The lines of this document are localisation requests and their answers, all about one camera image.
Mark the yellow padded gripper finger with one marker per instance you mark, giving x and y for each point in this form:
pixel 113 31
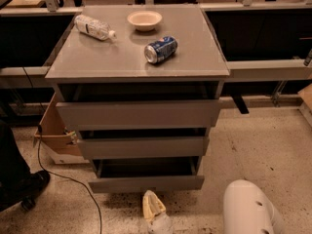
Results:
pixel 151 206

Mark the white paper bowl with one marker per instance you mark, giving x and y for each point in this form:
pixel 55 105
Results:
pixel 144 20

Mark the grey drawer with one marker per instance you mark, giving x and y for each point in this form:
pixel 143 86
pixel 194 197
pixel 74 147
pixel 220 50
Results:
pixel 130 115
pixel 141 174
pixel 146 147

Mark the black shoe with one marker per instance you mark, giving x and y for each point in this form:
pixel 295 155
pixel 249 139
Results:
pixel 24 192

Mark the grey middle drawer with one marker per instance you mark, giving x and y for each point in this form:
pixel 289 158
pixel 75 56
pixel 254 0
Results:
pixel 146 147

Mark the grey top drawer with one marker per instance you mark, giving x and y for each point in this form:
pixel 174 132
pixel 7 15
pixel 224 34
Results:
pixel 130 115

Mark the brown cardboard box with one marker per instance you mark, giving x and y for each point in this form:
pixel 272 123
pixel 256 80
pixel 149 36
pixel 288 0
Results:
pixel 59 142

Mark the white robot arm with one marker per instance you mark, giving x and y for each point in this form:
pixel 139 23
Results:
pixel 246 210

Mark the dark trouser leg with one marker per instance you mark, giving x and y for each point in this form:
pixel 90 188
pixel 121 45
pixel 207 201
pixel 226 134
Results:
pixel 13 169

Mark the blue soda can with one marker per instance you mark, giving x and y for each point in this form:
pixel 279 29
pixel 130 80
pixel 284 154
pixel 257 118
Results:
pixel 160 50

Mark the grey bottom drawer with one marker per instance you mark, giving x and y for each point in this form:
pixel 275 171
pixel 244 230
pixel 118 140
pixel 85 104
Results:
pixel 141 174

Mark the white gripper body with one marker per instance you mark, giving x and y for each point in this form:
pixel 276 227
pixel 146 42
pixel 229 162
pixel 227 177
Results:
pixel 161 225

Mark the grey drawer cabinet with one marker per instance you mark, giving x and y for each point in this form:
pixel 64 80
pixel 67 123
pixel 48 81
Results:
pixel 89 70

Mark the clear plastic water bottle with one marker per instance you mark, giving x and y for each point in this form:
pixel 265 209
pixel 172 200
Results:
pixel 94 28

